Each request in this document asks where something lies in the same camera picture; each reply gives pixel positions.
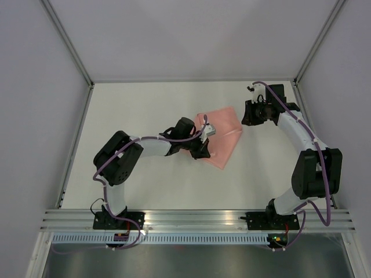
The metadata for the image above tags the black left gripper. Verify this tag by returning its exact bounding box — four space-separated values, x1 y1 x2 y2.
181 131 210 160

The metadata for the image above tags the pink cloth napkin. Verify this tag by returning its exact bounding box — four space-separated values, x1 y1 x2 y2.
194 106 242 170

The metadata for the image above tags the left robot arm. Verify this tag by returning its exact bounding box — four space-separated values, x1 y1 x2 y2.
93 115 216 229

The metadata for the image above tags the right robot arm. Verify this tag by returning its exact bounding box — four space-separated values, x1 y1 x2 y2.
241 81 343 229

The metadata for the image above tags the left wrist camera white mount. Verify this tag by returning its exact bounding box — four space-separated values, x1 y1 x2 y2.
200 123 216 143

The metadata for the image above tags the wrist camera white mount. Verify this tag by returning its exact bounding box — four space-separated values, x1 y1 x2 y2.
245 84 266 104
200 123 216 143

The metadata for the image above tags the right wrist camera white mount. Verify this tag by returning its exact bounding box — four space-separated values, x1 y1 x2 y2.
245 84 266 104

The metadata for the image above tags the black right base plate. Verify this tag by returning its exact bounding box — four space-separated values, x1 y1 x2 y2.
241 211 300 231

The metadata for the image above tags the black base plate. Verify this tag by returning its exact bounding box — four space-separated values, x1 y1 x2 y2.
241 211 300 231
93 211 145 231

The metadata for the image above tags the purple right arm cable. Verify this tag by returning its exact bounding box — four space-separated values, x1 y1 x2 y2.
252 81 333 252

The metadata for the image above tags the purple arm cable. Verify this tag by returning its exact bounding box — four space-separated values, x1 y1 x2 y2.
252 81 333 252
52 114 209 255

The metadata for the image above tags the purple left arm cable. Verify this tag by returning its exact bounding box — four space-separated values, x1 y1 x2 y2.
52 114 209 255

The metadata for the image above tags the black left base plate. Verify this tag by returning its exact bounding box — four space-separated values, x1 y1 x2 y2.
93 211 145 231

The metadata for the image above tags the white slotted cable duct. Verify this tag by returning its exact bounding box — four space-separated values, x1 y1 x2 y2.
52 232 268 245

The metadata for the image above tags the right aluminium frame post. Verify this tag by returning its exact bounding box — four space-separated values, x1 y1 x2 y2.
293 0 348 86

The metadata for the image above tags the aluminium frame post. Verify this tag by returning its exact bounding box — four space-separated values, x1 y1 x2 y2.
40 0 94 87
293 0 348 86

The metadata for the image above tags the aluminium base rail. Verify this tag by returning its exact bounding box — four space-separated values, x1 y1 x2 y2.
40 209 355 233

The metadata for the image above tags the left aluminium frame post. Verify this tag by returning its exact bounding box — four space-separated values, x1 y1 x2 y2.
40 0 94 87

